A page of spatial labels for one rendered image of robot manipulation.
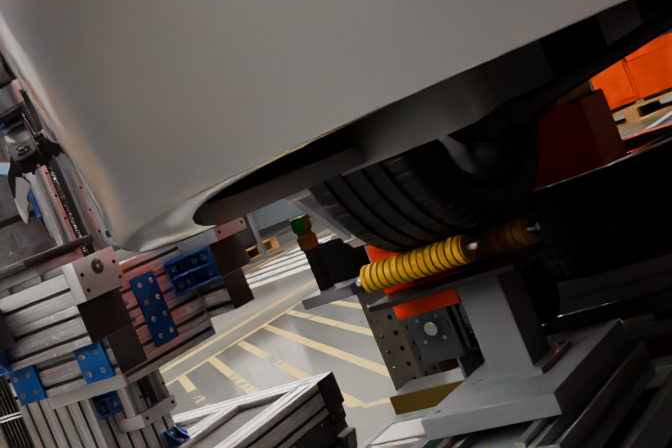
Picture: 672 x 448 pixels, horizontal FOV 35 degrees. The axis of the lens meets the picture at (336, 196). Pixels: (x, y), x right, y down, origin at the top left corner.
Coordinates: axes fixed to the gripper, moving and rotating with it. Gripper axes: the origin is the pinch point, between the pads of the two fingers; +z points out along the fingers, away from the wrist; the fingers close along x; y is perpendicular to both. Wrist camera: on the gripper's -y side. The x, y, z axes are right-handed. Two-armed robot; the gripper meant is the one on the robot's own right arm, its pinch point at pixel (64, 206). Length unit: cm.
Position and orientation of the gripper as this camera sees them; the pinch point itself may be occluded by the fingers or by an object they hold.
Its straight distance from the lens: 205.7
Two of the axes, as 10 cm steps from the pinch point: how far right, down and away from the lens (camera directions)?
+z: 4.6, 8.5, 2.8
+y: -2.4, -1.8, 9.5
